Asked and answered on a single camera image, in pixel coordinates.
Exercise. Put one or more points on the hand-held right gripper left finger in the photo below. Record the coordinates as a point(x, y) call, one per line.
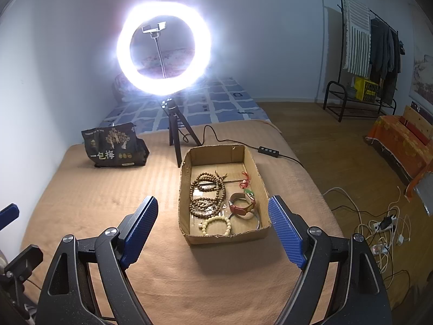
point(142, 230)

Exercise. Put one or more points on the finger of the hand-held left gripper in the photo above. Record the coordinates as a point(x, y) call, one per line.
point(8, 214)
point(25, 259)

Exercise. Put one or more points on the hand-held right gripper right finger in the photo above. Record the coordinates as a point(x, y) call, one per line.
point(286, 233)

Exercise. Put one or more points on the silver bangle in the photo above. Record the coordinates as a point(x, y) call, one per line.
point(258, 221)

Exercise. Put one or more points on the brown leather wristwatch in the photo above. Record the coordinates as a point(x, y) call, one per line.
point(238, 211)

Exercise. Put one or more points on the cardboard box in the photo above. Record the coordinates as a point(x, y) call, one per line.
point(216, 238)

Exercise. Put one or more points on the black snack bag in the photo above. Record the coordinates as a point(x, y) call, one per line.
point(115, 149)

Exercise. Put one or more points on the black tripod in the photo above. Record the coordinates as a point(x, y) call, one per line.
point(174, 128)

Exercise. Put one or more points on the orange covered bench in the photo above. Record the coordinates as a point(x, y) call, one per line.
point(395, 142)

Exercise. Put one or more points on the black metal clothes rack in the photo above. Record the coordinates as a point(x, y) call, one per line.
point(330, 96)

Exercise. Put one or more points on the blue checkered bedsheet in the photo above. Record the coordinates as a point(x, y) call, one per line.
point(220, 105)

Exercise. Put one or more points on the grey plastic sheet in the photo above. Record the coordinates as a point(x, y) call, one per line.
point(427, 198)

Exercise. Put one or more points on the yellow box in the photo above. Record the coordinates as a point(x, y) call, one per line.
point(367, 89)

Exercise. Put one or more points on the floral pillow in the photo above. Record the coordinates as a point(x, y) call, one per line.
point(169, 59)

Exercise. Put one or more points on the wooden board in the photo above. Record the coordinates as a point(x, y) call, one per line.
point(419, 120)

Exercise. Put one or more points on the phone clamp with metal pole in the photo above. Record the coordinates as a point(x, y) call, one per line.
point(159, 49)

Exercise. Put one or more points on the dark hanging clothes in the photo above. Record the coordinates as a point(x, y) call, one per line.
point(385, 50)

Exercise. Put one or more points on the white striped hanging towel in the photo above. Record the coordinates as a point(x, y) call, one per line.
point(357, 34)

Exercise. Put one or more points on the wall poster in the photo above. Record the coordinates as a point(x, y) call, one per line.
point(423, 81)

